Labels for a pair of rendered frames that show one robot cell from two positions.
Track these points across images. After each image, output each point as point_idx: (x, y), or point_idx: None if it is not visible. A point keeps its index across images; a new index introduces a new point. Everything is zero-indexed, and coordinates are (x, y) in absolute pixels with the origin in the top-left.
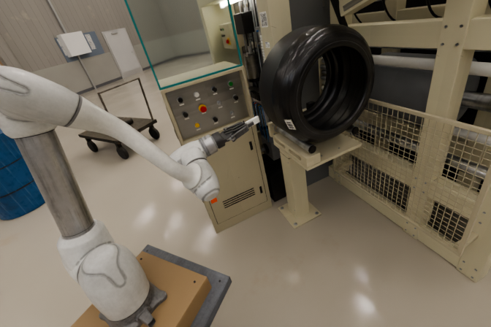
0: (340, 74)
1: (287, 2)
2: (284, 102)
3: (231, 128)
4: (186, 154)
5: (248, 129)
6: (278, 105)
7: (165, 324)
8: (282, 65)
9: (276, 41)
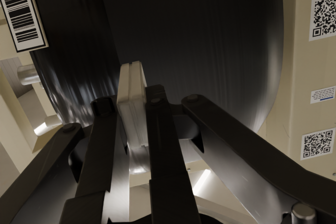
0: None
1: (267, 136)
2: (68, 114)
3: (241, 189)
4: None
5: (95, 104)
6: (88, 105)
7: None
8: (134, 173)
9: (285, 100)
